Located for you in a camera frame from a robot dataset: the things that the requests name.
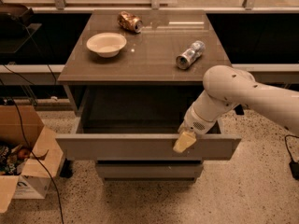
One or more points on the grey top drawer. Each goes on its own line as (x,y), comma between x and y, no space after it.
(140,123)

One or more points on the black table leg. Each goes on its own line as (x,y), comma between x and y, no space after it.
(66,169)

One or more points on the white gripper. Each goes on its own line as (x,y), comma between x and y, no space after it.
(195,122)

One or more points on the black power adapter with cable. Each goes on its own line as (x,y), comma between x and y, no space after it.
(294,165)

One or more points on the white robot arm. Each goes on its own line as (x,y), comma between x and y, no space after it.
(224,89)

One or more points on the open cardboard box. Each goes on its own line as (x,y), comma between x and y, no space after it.
(30,155)

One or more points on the silver blue drink can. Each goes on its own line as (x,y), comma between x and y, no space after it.
(190,55)

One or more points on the grey bottom drawer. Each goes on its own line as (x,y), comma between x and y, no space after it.
(168,171)

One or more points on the crushed brown soda can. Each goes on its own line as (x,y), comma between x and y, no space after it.
(130,22)

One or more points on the grey drawer cabinet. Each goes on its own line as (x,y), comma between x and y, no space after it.
(148,58)

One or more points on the grey drawer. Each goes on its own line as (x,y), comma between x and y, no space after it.
(140,123)
(168,171)

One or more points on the white bowl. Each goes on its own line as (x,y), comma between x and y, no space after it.
(106,45)

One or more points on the black device on shelf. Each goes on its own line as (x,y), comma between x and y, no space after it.
(16,27)

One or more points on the snack bags in box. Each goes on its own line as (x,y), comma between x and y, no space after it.
(12,158)

